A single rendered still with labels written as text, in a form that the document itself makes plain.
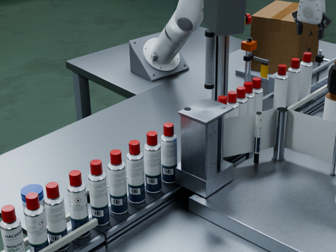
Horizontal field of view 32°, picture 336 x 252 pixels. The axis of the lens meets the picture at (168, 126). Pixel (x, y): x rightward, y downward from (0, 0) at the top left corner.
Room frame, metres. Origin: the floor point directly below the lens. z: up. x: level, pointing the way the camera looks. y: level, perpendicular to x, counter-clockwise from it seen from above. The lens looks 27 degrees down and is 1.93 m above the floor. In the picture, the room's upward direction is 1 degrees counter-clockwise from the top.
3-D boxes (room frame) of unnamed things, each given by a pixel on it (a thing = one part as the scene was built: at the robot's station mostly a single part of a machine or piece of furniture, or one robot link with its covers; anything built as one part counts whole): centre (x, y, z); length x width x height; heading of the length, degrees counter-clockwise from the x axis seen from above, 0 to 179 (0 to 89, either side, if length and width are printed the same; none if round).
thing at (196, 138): (1.63, -0.11, 1.01); 0.14 x 0.13 x 0.26; 137
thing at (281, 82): (2.12, -0.44, 0.98); 0.05 x 0.05 x 0.20
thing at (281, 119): (1.77, -0.38, 0.97); 0.05 x 0.05 x 0.19
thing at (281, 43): (2.73, -0.58, 0.99); 0.30 x 0.24 x 0.27; 148
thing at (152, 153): (1.59, 0.05, 0.98); 0.05 x 0.05 x 0.20
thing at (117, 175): (1.48, 0.15, 0.98); 0.05 x 0.05 x 0.20
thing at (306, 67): (2.25, -0.57, 0.98); 0.05 x 0.05 x 0.20
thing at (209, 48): (1.95, -0.15, 1.18); 0.04 x 0.04 x 0.21
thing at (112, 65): (2.85, -0.11, 0.81); 0.90 x 0.90 x 0.04; 41
